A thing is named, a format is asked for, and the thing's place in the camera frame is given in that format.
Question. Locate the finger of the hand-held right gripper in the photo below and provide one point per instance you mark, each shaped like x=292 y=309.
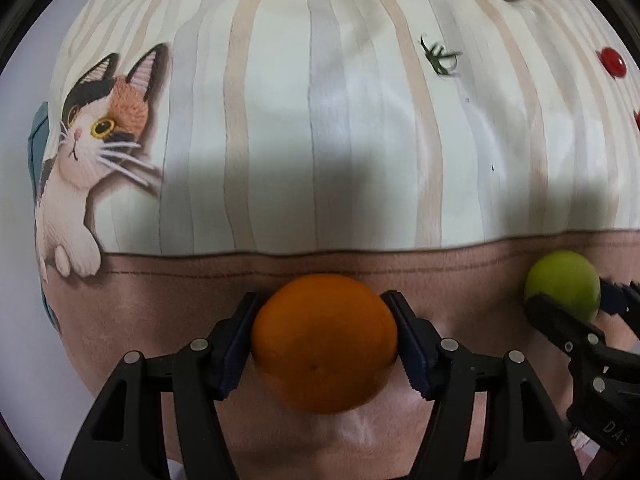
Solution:
x=625 y=302
x=560 y=322

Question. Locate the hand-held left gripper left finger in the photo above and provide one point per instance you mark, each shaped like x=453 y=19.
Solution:
x=240 y=340

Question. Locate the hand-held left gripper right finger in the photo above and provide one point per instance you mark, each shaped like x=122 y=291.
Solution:
x=410 y=345

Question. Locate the green apple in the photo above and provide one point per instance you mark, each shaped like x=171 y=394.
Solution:
x=560 y=280

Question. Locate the orange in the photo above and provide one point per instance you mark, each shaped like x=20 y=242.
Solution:
x=322 y=345

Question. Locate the red cherry tomato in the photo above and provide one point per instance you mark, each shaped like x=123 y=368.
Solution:
x=612 y=61
x=638 y=119

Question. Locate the striped cat print blanket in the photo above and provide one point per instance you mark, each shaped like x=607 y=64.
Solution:
x=350 y=135

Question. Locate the teal cushion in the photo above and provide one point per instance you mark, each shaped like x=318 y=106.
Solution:
x=39 y=135

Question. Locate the green tomato stem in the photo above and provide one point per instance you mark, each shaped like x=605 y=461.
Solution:
x=440 y=57

